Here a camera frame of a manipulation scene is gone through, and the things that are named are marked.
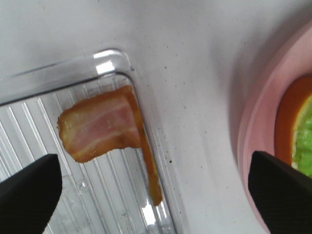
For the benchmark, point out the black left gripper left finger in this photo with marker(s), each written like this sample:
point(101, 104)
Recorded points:
point(29, 197)

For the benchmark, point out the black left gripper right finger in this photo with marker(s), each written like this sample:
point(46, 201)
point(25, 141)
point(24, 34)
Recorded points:
point(282, 195)

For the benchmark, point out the green lettuce leaf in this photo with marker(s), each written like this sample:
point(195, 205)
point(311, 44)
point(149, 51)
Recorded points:
point(302, 139)

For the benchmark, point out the bread slice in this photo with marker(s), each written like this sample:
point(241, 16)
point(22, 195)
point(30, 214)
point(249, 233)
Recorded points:
point(291, 109)

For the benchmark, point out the bacon strip from tray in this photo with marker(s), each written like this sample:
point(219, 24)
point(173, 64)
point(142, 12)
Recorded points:
point(112, 120)

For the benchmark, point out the clear left plastic tray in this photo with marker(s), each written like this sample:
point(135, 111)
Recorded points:
point(108, 194)

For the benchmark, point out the pink round plate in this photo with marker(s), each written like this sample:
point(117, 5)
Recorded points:
point(256, 130)

